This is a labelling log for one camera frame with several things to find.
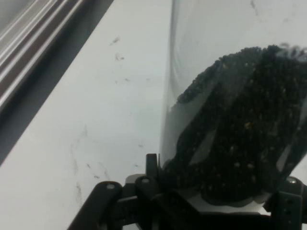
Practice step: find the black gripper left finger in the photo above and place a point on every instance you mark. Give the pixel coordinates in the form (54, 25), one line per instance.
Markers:
(148, 206)

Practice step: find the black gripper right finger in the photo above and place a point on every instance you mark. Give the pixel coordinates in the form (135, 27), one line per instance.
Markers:
(289, 208)

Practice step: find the clear jar of black seeds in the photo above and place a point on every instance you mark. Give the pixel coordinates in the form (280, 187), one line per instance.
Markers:
(239, 119)

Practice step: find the long aluminium frame rail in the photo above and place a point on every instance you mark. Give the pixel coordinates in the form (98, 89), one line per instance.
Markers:
(28, 36)

